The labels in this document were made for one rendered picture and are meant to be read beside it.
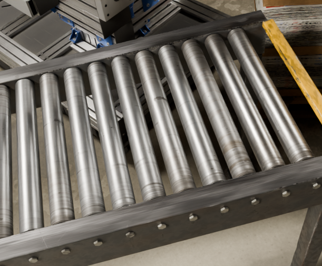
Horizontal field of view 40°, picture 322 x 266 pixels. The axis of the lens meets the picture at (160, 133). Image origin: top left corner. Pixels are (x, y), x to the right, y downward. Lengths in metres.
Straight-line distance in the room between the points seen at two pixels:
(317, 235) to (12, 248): 0.73
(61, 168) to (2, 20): 1.64
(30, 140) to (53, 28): 1.35
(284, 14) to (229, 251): 0.88
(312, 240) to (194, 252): 0.61
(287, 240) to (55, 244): 1.05
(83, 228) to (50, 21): 1.66
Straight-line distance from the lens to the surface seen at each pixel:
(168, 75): 1.14
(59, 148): 1.04
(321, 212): 1.10
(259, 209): 0.97
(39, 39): 2.34
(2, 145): 1.10
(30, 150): 1.06
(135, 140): 1.00
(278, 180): 0.93
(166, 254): 1.73
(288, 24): 1.71
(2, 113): 1.17
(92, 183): 0.96
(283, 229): 1.78
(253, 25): 1.27
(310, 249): 1.29
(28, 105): 1.16
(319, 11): 1.70
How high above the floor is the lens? 1.58
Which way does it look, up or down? 51 degrees down
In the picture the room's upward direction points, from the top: 10 degrees counter-clockwise
